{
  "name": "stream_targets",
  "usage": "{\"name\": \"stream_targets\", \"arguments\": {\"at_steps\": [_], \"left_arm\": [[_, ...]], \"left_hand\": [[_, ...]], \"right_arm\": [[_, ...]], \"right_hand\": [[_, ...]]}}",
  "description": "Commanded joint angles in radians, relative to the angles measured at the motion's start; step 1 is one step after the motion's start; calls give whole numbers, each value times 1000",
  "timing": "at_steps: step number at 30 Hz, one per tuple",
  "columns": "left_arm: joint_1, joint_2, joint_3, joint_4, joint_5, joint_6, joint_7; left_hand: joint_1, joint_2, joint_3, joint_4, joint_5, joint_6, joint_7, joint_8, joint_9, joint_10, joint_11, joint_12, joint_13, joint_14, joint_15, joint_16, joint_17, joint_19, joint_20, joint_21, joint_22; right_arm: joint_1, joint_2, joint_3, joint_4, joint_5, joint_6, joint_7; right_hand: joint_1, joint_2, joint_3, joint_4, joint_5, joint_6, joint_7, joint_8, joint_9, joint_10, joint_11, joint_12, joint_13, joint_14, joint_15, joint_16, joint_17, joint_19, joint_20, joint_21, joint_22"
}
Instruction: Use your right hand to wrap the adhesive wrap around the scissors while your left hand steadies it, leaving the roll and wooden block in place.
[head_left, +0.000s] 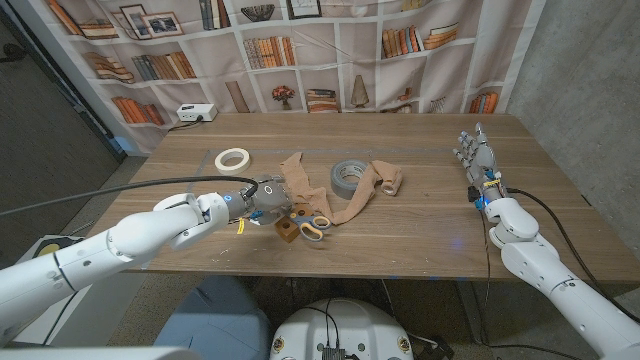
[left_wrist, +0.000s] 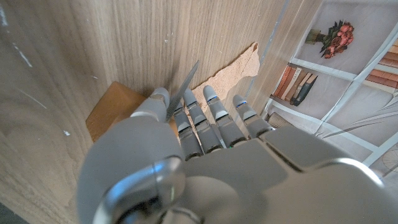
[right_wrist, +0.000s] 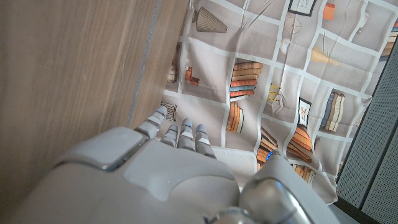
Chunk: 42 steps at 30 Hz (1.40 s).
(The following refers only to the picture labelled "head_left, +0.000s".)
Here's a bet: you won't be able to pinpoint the wooden block with holes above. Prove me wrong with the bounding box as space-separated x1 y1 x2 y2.
273 203 314 244

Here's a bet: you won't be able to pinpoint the beige adhesive wrap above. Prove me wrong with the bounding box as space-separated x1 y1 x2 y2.
279 151 404 226

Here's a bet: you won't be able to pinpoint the black torso cable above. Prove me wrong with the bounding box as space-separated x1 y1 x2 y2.
299 298 342 349

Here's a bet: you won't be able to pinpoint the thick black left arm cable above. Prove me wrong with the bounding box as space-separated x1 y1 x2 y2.
0 175 260 217

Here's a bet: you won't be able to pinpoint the black power box cable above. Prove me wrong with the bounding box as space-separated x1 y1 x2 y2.
167 117 204 133

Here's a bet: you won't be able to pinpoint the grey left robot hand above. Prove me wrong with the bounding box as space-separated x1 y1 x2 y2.
227 173 296 227

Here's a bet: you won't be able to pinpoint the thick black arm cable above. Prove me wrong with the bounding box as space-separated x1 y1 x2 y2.
0 175 260 217
507 187 640 324

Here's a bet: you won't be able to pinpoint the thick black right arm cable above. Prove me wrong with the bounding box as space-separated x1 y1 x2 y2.
507 187 640 324

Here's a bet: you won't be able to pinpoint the printed bookshelf backdrop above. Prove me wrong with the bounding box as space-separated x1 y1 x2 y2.
9 0 546 154

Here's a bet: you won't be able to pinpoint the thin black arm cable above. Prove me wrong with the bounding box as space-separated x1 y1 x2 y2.
42 289 79 346
477 208 589 360

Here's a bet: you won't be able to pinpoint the grey orange handled scissors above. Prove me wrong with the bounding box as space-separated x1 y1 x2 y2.
287 212 333 243

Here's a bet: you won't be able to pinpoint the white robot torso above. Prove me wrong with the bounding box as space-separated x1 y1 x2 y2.
268 297 415 360

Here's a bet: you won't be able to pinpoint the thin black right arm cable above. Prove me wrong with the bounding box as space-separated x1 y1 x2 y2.
477 208 589 360

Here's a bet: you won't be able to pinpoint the white masking tape roll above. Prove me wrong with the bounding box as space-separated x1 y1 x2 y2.
214 147 252 176

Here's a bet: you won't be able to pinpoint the white power box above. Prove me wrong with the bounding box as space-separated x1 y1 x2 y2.
176 103 218 123

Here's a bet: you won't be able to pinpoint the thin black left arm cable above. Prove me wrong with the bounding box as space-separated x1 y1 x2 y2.
42 289 79 346

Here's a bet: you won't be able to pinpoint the grey duct tape roll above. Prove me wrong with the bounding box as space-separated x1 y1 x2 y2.
329 159 371 201

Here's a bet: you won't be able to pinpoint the black floor device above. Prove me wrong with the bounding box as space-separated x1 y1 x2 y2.
413 333 455 360

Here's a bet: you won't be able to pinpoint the blue grey box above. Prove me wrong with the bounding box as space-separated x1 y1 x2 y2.
154 275 274 360

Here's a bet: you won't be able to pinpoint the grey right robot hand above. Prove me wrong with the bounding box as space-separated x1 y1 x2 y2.
453 122 509 206

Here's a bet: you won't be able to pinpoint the dark metal table leg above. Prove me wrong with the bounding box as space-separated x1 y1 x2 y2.
455 279 489 346

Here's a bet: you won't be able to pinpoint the yellow black floor item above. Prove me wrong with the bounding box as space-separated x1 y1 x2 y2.
29 235 76 259

